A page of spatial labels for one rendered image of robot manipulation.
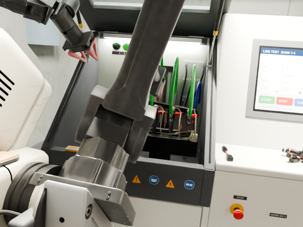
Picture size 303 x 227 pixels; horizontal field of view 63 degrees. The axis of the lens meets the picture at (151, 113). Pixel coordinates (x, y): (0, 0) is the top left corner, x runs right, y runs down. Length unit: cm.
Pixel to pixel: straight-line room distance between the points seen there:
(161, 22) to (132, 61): 6
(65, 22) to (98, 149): 58
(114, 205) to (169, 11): 23
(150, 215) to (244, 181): 40
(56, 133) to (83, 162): 81
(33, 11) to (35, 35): 238
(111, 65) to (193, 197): 86
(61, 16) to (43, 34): 234
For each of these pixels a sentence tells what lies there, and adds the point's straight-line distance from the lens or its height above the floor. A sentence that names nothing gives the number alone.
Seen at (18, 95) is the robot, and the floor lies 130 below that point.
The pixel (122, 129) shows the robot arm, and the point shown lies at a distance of 36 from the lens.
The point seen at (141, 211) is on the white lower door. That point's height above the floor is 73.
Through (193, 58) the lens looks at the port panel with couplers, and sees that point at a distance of 140.
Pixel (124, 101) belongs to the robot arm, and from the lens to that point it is 35.
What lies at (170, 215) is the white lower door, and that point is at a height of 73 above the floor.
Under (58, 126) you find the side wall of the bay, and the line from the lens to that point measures 114.
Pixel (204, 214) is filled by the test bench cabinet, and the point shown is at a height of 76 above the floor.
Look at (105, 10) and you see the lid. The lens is 136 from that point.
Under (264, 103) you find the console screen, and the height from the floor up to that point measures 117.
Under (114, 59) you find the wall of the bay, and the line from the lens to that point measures 147.
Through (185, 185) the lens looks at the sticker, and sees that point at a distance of 100.
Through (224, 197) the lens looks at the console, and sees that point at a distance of 103.
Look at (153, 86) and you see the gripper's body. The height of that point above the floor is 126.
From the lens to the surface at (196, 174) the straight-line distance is 97.
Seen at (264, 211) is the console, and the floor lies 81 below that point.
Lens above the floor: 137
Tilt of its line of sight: 14 degrees down
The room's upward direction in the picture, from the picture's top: 4 degrees clockwise
